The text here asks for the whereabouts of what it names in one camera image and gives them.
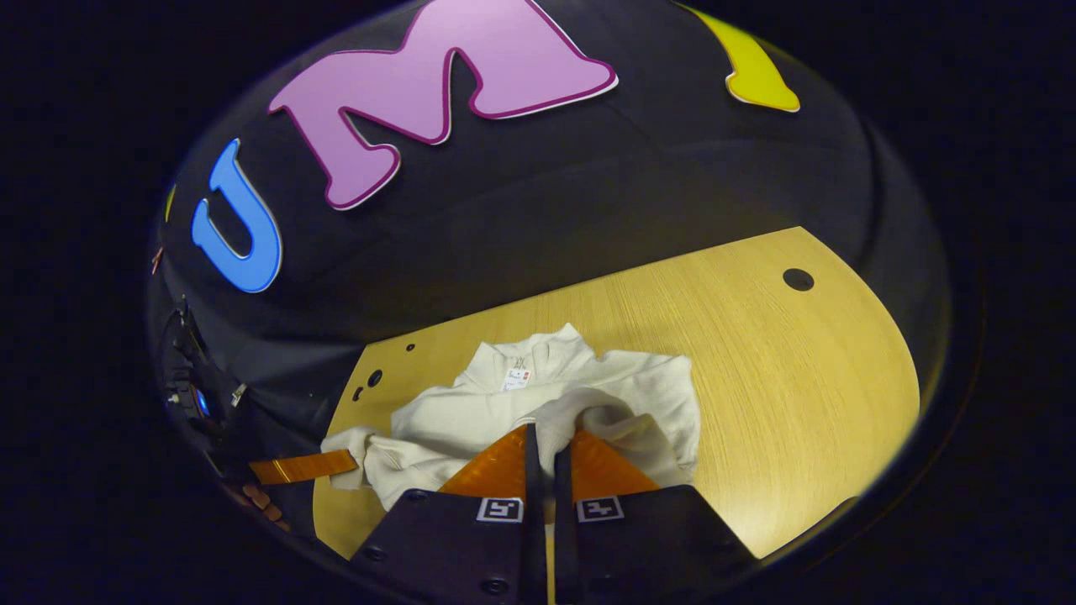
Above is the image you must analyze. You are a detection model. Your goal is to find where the white garment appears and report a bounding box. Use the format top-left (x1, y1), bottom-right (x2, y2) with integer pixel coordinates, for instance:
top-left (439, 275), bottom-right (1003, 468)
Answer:
top-left (321, 324), bottom-right (703, 512)

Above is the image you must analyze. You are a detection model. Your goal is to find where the black backdrop cloth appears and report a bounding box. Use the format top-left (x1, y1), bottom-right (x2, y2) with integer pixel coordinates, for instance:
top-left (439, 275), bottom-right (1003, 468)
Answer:
top-left (147, 0), bottom-right (951, 471)

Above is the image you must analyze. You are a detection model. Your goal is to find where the dark device with blue light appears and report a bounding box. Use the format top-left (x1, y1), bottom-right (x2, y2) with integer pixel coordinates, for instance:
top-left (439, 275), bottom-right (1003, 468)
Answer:
top-left (164, 294), bottom-right (224, 438)

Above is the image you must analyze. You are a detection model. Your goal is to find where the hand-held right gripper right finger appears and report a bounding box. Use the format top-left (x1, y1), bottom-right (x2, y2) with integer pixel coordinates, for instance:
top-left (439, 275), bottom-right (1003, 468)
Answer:
top-left (553, 429), bottom-right (757, 605)

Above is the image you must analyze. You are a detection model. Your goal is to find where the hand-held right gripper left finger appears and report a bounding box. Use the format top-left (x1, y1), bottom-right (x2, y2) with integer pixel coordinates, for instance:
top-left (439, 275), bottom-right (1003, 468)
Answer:
top-left (349, 423), bottom-right (547, 605)

